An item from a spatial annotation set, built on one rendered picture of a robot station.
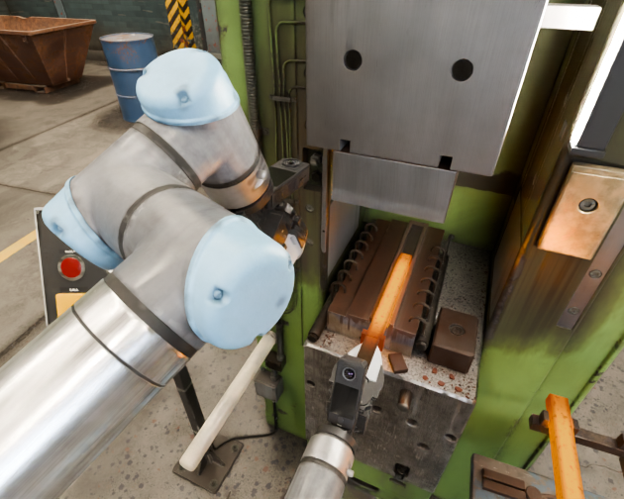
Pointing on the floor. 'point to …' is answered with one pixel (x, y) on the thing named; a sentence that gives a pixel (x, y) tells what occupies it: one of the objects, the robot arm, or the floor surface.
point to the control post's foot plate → (217, 471)
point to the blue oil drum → (128, 67)
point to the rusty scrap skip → (34, 51)
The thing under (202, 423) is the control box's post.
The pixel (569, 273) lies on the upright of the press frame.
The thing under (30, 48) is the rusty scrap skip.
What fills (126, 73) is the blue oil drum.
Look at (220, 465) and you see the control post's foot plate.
